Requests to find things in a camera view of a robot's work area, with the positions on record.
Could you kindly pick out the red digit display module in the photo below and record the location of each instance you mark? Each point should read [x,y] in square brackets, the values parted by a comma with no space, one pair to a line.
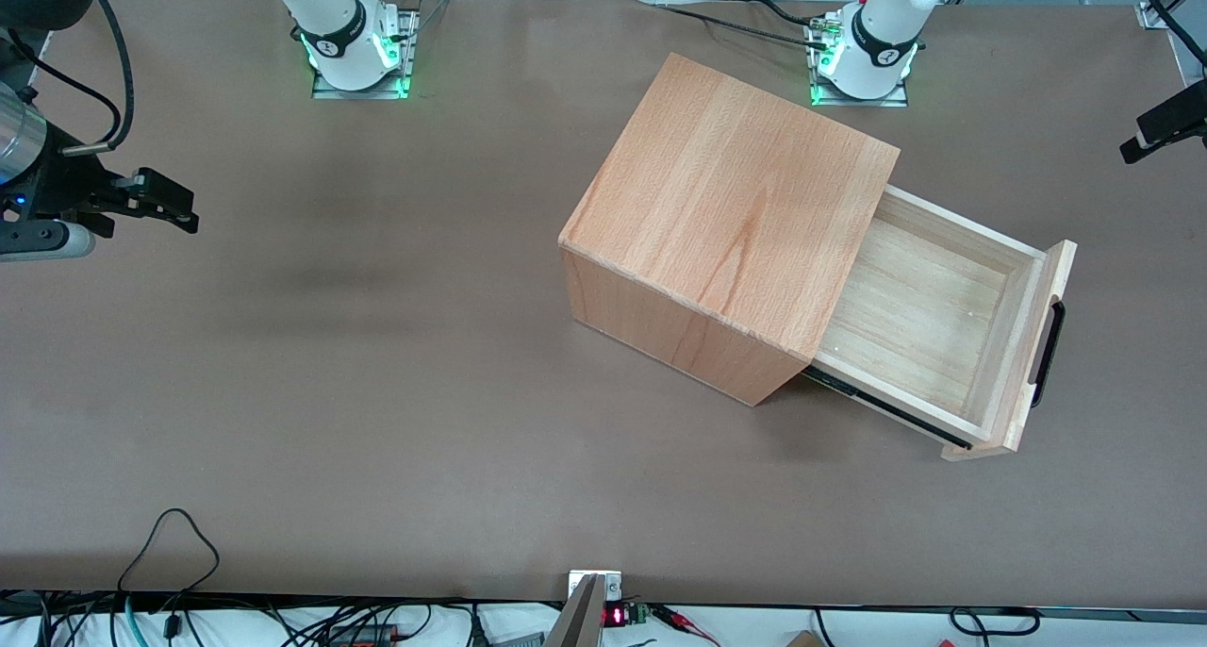
[615,616]

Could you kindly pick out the black drawer slide rail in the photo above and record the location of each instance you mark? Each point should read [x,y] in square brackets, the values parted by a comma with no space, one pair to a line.
[886,407]

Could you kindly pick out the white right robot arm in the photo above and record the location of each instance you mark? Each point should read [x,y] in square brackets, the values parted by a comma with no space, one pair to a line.
[335,15]

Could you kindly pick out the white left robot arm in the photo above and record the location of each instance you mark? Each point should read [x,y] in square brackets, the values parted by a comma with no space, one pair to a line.
[886,24]

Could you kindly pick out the light wooden drawer cabinet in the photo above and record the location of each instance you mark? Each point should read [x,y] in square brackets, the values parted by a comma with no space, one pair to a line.
[735,194]

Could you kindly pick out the small metal corner bracket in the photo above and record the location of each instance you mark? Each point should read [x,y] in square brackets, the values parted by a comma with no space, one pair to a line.
[1152,15]

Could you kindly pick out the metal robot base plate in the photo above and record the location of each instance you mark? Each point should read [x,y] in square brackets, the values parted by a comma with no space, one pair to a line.
[858,103]
[358,92]

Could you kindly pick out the light wooden drawer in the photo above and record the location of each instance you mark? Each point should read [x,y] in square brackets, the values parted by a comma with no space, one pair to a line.
[924,317]

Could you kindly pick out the silver table edge bracket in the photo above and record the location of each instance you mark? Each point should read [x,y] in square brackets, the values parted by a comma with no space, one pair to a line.
[614,586]

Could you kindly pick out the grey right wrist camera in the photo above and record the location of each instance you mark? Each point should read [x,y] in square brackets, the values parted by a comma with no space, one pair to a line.
[47,241]

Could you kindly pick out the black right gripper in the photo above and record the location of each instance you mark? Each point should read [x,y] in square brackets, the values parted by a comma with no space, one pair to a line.
[64,177]

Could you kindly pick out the wooden camera mount beam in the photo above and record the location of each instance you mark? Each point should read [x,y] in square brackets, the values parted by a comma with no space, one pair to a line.
[577,623]

